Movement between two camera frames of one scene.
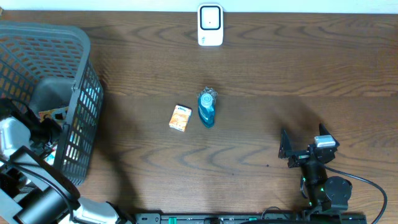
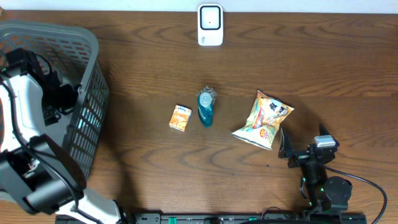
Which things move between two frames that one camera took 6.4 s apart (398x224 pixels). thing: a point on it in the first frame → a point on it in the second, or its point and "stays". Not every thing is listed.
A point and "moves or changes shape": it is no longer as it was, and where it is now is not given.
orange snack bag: x=58 y=114 moves or changes shape
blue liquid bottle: x=207 y=99 stays
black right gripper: x=285 y=152 stays
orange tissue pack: x=180 y=117 stays
